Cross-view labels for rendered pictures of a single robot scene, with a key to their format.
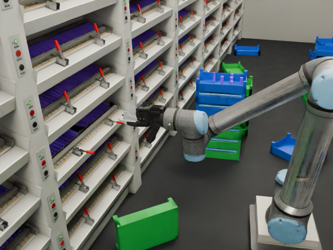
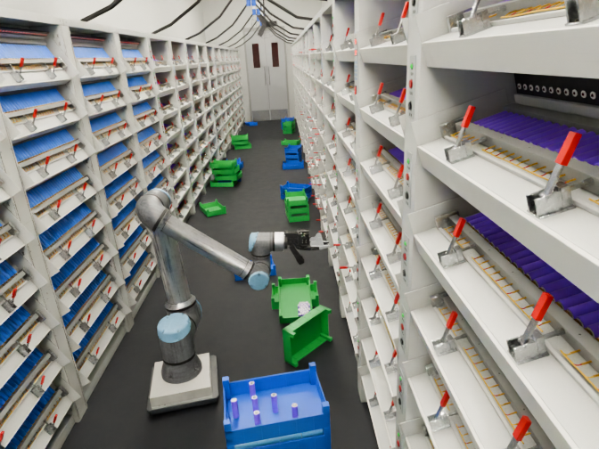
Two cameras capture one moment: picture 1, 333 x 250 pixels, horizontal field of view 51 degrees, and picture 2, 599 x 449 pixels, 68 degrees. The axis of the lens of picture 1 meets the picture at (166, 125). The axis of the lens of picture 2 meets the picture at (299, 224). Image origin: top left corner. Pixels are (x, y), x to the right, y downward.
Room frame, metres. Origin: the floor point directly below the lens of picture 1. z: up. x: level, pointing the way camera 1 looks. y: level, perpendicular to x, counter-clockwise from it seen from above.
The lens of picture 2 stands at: (3.07, -0.65, 1.49)
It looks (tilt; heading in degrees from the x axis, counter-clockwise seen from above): 21 degrees down; 158
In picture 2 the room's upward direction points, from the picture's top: 3 degrees counter-clockwise
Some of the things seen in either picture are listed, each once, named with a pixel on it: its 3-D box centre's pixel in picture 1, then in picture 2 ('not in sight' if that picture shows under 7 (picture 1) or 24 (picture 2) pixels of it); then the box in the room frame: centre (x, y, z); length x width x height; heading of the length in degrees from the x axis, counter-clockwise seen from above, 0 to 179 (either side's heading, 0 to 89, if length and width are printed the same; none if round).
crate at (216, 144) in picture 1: (218, 135); not in sight; (2.05, -0.35, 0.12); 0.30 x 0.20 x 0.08; 77
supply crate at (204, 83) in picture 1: (221, 80); (274, 401); (2.05, -0.35, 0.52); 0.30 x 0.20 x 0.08; 77
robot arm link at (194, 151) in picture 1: (194, 144); (260, 265); (1.23, -0.12, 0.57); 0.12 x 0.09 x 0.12; 158
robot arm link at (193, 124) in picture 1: (191, 122); (261, 242); (1.22, -0.10, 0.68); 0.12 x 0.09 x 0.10; 68
